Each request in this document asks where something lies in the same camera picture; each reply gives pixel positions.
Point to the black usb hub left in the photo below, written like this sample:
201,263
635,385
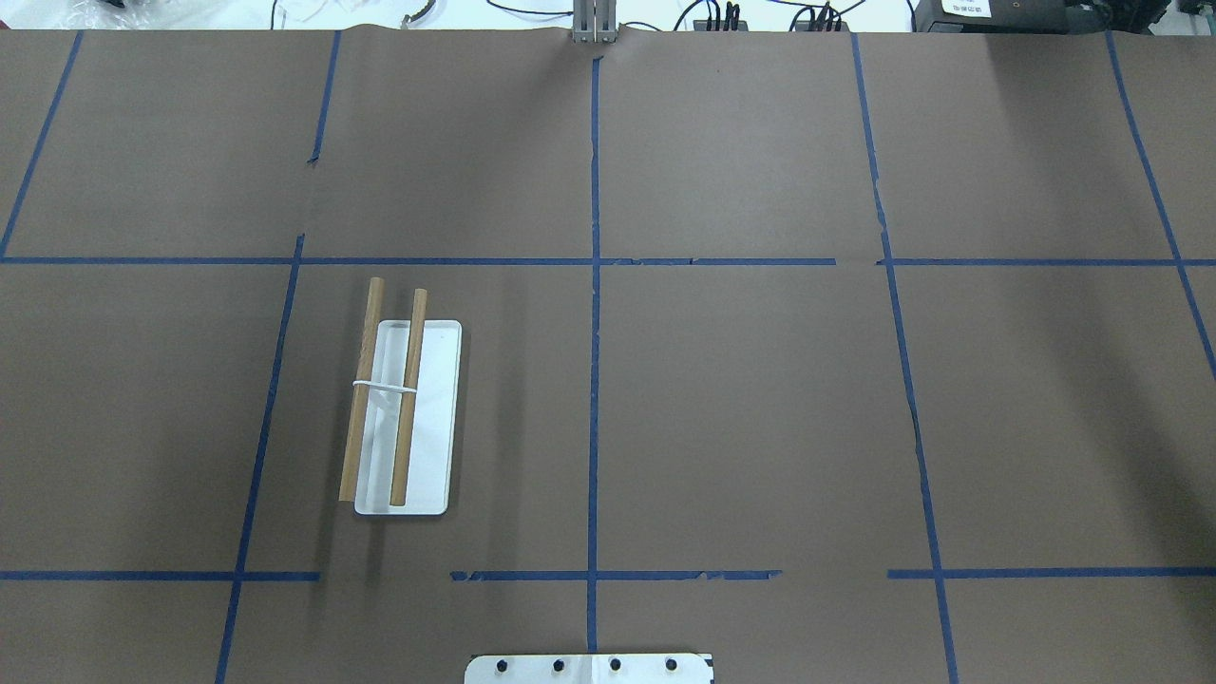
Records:
720,17

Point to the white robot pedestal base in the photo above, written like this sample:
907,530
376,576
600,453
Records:
591,668

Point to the grey aluminium frame post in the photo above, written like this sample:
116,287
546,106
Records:
594,22

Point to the black equipment box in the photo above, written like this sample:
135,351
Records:
1036,17

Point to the black usb hub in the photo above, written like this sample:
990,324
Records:
720,17
817,19

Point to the black usb hub right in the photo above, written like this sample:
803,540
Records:
817,19

